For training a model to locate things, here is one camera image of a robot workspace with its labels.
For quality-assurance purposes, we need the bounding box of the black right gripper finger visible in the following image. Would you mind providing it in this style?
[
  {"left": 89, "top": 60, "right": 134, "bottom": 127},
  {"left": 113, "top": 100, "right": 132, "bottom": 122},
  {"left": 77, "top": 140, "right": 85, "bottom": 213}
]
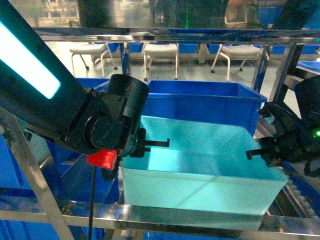
[{"left": 245, "top": 148, "right": 274, "bottom": 160}]

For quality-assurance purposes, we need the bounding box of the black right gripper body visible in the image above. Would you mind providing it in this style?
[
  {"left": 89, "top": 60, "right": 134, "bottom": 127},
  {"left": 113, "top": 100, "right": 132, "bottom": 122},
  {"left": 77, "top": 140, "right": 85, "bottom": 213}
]
[{"left": 259, "top": 102, "right": 320, "bottom": 167}]

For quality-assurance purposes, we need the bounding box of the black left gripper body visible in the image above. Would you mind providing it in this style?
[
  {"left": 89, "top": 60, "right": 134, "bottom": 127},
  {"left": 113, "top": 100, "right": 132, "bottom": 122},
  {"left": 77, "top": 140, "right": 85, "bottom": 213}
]
[{"left": 117, "top": 128, "right": 148, "bottom": 158}]

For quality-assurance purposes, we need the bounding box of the teal plastic bin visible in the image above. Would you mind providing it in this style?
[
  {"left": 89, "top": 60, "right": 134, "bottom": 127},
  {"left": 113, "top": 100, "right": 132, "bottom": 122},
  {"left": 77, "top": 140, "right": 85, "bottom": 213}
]
[{"left": 121, "top": 116, "right": 288, "bottom": 216}]

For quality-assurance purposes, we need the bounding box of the blue bin behind teal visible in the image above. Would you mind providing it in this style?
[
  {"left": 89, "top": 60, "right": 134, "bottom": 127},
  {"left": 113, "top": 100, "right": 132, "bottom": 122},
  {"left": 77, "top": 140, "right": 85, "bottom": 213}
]
[{"left": 142, "top": 80, "right": 267, "bottom": 135}]

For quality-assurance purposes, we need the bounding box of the roller conveyor track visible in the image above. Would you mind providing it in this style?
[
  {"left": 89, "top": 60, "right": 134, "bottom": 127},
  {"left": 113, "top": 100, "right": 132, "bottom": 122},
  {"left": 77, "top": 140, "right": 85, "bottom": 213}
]
[{"left": 282, "top": 185, "right": 320, "bottom": 220}]

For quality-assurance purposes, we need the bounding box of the grey chair middle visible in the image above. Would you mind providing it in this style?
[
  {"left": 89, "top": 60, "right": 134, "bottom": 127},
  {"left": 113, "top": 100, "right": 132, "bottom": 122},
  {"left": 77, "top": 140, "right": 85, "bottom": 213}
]
[{"left": 142, "top": 43, "right": 179, "bottom": 82}]

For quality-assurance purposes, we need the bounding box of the grey chair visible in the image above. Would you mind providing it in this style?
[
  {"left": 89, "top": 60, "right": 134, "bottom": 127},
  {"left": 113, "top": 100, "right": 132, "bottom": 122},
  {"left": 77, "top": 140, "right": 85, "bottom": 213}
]
[
  {"left": 69, "top": 43, "right": 118, "bottom": 78},
  {"left": 210, "top": 44, "right": 271, "bottom": 82},
  {"left": 142, "top": 43, "right": 179, "bottom": 82}
]

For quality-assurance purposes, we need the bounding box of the grey chair right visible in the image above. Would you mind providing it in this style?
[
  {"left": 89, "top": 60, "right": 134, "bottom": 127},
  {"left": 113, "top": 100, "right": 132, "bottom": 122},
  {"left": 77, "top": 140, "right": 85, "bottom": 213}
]
[{"left": 210, "top": 44, "right": 271, "bottom": 82}]

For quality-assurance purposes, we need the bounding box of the grey chair left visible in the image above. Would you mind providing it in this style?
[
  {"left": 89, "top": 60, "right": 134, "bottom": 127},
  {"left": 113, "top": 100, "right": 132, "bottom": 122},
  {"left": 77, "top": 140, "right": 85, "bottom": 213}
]
[{"left": 69, "top": 43, "right": 118, "bottom": 78}]

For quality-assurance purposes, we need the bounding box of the red cable clip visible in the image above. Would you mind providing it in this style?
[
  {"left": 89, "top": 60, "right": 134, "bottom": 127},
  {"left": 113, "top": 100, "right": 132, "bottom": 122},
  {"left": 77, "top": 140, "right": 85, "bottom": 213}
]
[{"left": 87, "top": 149, "right": 118, "bottom": 170}]

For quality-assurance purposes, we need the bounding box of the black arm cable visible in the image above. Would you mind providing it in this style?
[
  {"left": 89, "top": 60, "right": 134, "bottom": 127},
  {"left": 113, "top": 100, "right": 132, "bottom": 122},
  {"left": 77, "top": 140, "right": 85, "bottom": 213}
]
[{"left": 87, "top": 166, "right": 120, "bottom": 240}]

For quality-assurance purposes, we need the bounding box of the steel shelf front rail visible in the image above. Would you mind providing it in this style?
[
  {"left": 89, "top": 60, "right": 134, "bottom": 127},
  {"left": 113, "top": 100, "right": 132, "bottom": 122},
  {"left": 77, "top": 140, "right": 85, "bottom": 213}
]
[{"left": 0, "top": 200, "right": 320, "bottom": 240}]

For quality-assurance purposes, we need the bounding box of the steel shelf rail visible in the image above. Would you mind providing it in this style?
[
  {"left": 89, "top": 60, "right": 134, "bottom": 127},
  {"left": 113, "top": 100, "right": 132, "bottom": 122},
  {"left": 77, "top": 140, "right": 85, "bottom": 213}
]
[
  {"left": 0, "top": 200, "right": 320, "bottom": 240},
  {"left": 34, "top": 27, "right": 320, "bottom": 46}
]

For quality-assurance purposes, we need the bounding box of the steel top shelf rail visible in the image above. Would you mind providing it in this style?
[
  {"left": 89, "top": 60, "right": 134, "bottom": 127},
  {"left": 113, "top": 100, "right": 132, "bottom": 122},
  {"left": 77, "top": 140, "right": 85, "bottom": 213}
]
[{"left": 34, "top": 27, "right": 320, "bottom": 46}]

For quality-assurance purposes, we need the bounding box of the steel shelf upright post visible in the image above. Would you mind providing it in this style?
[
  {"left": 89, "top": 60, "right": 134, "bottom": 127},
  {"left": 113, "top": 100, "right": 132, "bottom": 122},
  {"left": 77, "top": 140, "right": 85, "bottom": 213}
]
[{"left": 0, "top": 108, "right": 74, "bottom": 240}]

